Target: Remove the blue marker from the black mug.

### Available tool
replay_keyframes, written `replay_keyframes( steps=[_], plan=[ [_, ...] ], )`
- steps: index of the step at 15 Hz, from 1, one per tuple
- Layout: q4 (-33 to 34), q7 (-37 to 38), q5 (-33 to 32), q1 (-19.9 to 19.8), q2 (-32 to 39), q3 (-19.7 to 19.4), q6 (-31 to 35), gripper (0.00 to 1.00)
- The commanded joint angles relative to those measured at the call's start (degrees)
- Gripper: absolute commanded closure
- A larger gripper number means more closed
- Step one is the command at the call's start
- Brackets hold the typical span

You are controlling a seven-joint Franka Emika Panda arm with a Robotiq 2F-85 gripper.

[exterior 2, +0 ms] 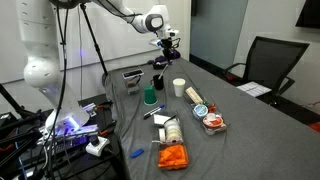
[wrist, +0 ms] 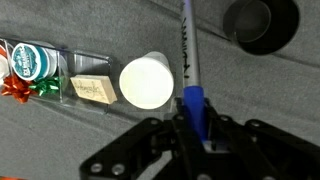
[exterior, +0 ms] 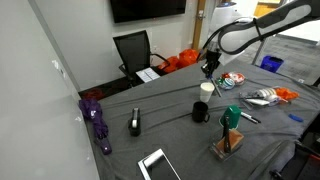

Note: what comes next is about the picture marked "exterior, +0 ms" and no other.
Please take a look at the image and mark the white paper sheet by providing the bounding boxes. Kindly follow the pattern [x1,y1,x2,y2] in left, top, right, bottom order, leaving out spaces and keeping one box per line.
[135,67,161,83]

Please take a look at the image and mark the wooden framed glass door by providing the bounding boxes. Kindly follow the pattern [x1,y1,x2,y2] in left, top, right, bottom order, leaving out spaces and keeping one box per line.
[192,0,210,52]

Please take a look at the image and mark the purple folded umbrella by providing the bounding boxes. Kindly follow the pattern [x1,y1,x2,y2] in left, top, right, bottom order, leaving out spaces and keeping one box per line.
[78,97,113,156]

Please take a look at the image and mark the yellow wooden door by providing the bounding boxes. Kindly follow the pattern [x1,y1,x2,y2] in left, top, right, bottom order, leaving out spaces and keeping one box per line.
[253,1,284,18]

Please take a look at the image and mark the green plastic cup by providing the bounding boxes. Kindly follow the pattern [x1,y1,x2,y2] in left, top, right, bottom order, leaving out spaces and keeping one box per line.
[218,104,242,131]

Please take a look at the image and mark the grey tablecloth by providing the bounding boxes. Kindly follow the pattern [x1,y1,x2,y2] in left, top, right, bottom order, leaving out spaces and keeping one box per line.
[84,58,320,180]

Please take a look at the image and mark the black wall television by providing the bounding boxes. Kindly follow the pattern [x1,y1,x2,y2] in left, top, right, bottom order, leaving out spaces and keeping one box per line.
[109,0,188,24]

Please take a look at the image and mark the silver framed tablet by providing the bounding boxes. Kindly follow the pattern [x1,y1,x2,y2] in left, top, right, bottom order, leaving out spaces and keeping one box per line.
[137,148,182,180]

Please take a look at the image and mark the black upright brush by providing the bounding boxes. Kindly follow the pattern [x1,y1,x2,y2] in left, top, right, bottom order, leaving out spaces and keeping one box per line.
[222,115,232,154]

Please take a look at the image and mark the silver tape roll stack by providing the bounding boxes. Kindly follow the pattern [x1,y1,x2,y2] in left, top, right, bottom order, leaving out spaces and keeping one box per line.
[254,87,278,99]

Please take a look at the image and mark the grey metal pole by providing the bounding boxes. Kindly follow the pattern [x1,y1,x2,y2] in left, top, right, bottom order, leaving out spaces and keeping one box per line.
[251,37,268,66]

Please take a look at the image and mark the clear acrylic tray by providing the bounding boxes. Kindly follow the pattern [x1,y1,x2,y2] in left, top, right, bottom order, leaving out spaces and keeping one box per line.
[209,137,245,162]

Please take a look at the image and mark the black equipment frame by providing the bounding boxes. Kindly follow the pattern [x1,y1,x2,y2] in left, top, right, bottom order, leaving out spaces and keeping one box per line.
[269,113,320,180]

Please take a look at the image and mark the small blue object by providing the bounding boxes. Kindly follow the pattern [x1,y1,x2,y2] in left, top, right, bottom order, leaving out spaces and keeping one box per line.
[288,113,305,123]

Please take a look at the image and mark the white plastic object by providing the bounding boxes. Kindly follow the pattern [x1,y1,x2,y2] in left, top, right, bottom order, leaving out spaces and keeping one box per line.
[246,94,280,107]

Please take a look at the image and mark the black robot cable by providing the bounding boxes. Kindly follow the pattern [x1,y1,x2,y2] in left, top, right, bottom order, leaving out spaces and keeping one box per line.
[199,17,262,54]

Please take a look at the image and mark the blue recycling bin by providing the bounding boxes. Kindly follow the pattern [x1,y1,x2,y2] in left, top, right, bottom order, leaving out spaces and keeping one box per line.
[259,55,285,74]

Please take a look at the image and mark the black marker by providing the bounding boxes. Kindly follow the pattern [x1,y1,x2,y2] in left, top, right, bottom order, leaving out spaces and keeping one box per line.
[240,111,262,125]

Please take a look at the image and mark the red and white bowl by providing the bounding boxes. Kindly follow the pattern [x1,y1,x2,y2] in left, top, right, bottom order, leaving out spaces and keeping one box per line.
[229,71,246,86]

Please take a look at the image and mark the orange cloth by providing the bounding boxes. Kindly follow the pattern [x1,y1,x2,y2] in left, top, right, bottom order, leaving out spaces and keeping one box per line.
[275,87,300,102]

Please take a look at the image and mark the metal scissors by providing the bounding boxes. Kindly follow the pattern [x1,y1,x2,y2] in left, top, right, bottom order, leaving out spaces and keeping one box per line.
[238,92,256,111]

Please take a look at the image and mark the brown wooden block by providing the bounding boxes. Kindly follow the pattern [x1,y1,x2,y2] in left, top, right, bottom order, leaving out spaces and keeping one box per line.
[216,128,245,153]

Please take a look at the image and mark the orange plastic bag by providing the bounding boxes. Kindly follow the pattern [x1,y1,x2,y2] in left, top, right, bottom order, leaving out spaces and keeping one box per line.
[158,55,181,74]
[177,48,202,70]

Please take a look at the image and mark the black mesh office chair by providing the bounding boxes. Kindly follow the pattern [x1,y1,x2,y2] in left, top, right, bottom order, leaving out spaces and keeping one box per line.
[112,29,171,88]

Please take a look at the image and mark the dark red floor item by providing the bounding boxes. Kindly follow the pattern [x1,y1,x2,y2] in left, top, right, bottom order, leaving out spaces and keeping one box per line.
[82,89,106,101]

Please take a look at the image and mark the white paper cup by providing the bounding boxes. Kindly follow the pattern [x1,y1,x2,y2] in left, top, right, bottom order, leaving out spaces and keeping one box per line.
[199,81,216,103]

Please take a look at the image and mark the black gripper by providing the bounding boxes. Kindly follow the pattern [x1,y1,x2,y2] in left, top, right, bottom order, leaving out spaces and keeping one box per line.
[200,49,223,81]

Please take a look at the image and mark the teal striped bowl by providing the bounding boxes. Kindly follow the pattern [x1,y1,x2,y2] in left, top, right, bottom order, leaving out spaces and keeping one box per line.
[216,77,236,91]

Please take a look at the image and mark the black mug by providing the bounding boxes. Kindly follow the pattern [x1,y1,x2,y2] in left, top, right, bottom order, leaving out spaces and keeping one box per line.
[191,101,211,124]

